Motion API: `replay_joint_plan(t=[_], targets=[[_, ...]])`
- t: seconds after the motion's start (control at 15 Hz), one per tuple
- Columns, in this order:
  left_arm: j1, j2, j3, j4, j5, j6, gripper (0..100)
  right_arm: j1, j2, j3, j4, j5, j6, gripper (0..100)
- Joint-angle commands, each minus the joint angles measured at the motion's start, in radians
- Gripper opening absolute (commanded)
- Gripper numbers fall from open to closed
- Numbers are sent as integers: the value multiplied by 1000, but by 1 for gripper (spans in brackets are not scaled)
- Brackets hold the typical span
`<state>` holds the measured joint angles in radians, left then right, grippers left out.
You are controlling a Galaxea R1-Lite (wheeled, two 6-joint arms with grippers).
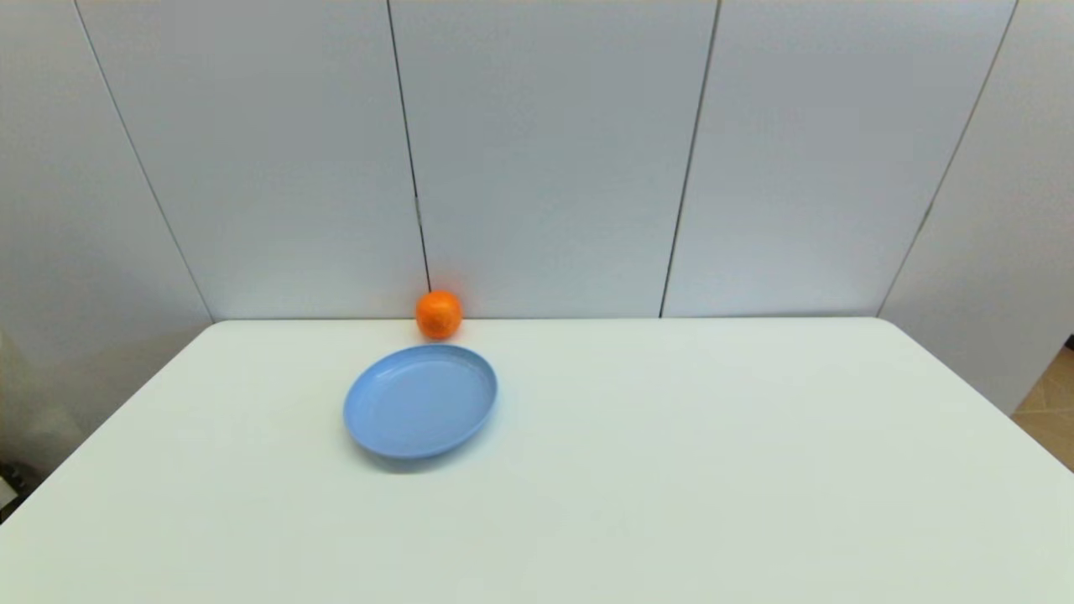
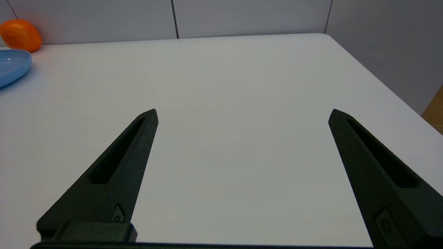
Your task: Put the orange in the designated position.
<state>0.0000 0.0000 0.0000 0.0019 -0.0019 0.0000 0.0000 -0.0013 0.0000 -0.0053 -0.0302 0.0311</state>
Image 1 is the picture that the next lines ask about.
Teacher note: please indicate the orange fruit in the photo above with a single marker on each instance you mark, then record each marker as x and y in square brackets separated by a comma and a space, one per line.
[439, 315]

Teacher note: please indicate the blue plastic plate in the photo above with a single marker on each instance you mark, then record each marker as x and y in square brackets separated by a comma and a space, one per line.
[419, 403]

